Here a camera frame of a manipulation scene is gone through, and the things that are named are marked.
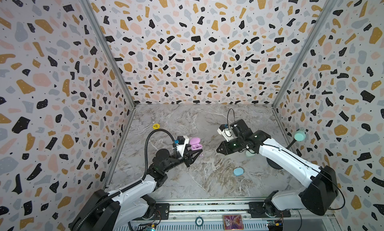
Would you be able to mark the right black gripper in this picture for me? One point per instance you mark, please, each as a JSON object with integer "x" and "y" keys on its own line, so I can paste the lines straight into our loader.
{"x": 229, "y": 145}

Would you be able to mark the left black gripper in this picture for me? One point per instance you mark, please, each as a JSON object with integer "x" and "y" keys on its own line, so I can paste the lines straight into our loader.
{"x": 188, "y": 159}

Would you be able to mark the pink charging case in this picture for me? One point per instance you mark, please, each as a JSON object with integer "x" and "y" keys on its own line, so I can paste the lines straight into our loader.
{"x": 195, "y": 143}

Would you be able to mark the mint green charging case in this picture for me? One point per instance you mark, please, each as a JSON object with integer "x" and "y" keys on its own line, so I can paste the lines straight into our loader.
{"x": 249, "y": 154}

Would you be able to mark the blue charging case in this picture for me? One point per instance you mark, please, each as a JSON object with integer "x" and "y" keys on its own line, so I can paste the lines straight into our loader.
{"x": 238, "y": 171}

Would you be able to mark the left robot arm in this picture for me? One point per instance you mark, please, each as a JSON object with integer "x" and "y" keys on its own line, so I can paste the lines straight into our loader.
{"x": 107, "y": 211}

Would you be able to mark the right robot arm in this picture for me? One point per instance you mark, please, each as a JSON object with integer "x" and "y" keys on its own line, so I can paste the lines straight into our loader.
{"x": 319, "y": 185}

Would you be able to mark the round white badge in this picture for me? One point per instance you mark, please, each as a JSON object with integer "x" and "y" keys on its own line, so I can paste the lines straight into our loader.
{"x": 199, "y": 221}

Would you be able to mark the pink square tag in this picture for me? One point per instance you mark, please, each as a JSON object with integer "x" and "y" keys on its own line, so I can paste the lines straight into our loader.
{"x": 233, "y": 222}

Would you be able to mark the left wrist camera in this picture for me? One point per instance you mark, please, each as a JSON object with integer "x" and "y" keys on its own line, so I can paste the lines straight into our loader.
{"x": 181, "y": 144}

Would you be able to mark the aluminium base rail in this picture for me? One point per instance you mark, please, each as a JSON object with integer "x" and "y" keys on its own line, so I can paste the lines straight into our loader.
{"x": 183, "y": 213}

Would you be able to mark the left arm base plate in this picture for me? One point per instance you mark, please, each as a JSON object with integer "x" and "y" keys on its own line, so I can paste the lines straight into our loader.
{"x": 159, "y": 211}

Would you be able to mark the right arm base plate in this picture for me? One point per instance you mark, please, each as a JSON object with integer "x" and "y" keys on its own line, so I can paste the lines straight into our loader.
{"x": 261, "y": 210}

